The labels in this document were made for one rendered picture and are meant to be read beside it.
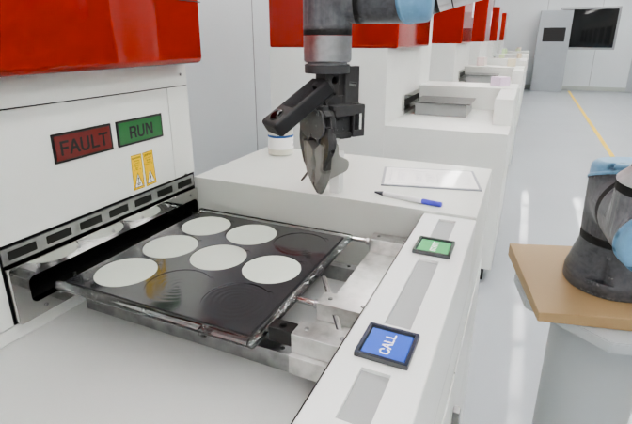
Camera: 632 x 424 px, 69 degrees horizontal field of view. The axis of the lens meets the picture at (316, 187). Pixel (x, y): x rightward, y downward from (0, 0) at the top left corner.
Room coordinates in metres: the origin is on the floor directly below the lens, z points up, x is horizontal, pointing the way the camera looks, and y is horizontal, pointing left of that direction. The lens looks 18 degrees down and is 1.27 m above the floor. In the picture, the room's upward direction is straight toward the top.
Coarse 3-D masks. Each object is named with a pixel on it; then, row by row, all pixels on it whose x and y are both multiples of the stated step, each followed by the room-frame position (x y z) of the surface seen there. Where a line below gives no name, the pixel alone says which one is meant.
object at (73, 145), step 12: (84, 132) 0.77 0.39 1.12; (96, 132) 0.79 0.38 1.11; (108, 132) 0.81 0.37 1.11; (60, 144) 0.73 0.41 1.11; (72, 144) 0.75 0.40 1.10; (84, 144) 0.76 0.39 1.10; (96, 144) 0.79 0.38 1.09; (108, 144) 0.81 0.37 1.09; (60, 156) 0.72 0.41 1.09; (72, 156) 0.74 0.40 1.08
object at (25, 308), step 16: (192, 192) 0.99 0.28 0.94; (144, 208) 0.87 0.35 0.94; (160, 208) 0.90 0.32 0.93; (192, 208) 1.01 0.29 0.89; (112, 224) 0.79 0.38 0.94; (128, 224) 0.82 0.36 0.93; (80, 240) 0.72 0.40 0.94; (96, 240) 0.75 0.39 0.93; (32, 256) 0.66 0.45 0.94; (48, 256) 0.67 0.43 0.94; (64, 256) 0.69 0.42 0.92; (16, 272) 0.62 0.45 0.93; (32, 272) 0.64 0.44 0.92; (16, 288) 0.61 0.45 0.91; (16, 304) 0.61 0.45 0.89; (32, 304) 0.63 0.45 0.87; (48, 304) 0.65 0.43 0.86; (16, 320) 0.61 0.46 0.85
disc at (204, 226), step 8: (184, 224) 0.89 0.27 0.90; (192, 224) 0.89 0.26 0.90; (200, 224) 0.89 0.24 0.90; (208, 224) 0.89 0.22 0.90; (216, 224) 0.89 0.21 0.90; (224, 224) 0.89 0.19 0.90; (192, 232) 0.84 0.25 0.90; (200, 232) 0.84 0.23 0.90; (208, 232) 0.84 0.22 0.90; (216, 232) 0.84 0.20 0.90
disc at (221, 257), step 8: (208, 248) 0.77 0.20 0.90; (216, 248) 0.77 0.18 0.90; (224, 248) 0.77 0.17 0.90; (232, 248) 0.77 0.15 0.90; (240, 248) 0.77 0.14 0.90; (192, 256) 0.74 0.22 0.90; (200, 256) 0.74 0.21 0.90; (208, 256) 0.74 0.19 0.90; (216, 256) 0.74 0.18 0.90; (224, 256) 0.74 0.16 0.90; (232, 256) 0.74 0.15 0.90; (240, 256) 0.74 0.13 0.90; (192, 264) 0.71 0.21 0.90; (200, 264) 0.71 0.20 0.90; (208, 264) 0.71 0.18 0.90; (216, 264) 0.71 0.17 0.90; (224, 264) 0.71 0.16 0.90; (232, 264) 0.71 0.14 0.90
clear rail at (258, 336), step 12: (348, 240) 0.81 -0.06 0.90; (336, 252) 0.75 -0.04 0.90; (324, 264) 0.71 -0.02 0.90; (312, 276) 0.66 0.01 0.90; (300, 288) 0.62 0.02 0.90; (288, 300) 0.59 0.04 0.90; (276, 312) 0.56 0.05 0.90; (264, 324) 0.53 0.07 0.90; (252, 336) 0.51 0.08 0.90; (264, 336) 0.52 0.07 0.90; (252, 348) 0.49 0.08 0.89
